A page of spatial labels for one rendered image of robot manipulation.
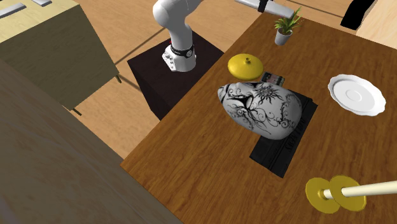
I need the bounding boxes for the olive wooden cabinet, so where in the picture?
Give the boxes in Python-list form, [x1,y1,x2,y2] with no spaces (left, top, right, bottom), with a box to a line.
[0,0,123,117]

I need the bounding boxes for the black book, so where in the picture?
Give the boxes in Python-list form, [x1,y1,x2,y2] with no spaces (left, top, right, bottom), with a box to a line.
[249,90,319,179]

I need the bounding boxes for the brown wooden table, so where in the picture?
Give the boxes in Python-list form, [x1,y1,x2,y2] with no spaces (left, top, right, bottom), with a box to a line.
[120,11,397,224]

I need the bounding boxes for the green plant in white pot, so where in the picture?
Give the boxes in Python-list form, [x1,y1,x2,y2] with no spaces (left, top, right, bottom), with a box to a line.
[274,6,303,46]

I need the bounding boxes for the white plate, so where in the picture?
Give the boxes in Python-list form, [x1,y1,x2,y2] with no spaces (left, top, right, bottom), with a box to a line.
[328,73,387,117]

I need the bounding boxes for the yellow round lid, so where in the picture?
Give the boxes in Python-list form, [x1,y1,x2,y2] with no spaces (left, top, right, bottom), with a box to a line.
[227,53,265,81]

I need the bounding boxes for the yellow discs on cream rod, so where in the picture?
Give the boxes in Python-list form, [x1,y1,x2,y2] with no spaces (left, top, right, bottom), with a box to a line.
[305,174,397,215]

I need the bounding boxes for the white mask with black ornaments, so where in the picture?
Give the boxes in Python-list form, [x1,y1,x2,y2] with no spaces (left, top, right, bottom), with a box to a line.
[217,81,303,141]

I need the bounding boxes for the small dark phone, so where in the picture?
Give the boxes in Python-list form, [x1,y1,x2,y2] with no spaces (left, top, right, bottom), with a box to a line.
[260,71,286,87]

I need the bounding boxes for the dark robot stand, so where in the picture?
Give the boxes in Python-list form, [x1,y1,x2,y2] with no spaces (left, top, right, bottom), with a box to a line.
[127,31,225,122]

